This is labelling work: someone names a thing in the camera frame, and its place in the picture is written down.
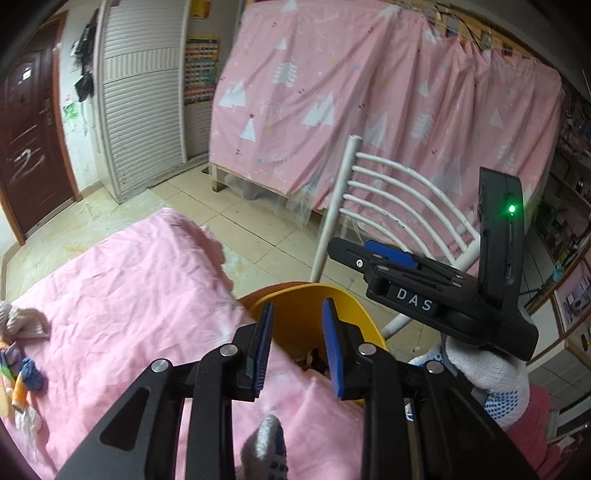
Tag wooden shelf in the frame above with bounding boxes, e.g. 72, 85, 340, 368
526, 83, 591, 407

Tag dark brown door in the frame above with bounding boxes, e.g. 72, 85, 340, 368
0, 11, 85, 247

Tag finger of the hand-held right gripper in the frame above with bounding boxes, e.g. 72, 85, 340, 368
327, 237, 463, 282
364, 240, 420, 269

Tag pink tree print curtain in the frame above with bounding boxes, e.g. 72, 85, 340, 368
210, 0, 567, 243

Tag white metal chair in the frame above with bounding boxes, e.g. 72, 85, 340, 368
310, 135, 482, 339

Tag pink cloth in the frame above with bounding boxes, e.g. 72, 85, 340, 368
508, 383, 570, 480

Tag yellow bin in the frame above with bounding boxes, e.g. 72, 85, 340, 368
238, 282, 389, 409

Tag pink blanket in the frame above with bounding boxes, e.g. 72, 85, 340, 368
0, 208, 370, 480

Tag black hanging bags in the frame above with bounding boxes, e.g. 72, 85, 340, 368
69, 9, 101, 103

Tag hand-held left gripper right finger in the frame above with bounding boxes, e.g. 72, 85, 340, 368
322, 298, 539, 480

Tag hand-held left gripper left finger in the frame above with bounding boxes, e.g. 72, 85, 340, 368
55, 301, 275, 480

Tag person's right hand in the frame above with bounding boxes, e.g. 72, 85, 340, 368
409, 337, 532, 431

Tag wooden bed frame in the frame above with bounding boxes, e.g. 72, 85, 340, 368
210, 161, 228, 193

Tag white slatted wardrobe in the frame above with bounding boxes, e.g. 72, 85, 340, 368
95, 0, 218, 205

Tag colourful wall poster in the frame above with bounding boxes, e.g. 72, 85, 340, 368
185, 37, 221, 107

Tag beige knit sock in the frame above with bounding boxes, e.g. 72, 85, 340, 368
0, 300, 49, 343

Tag person's left hand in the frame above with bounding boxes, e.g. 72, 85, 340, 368
240, 414, 290, 480

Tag colourful knit toy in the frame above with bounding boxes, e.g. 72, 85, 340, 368
0, 342, 45, 431

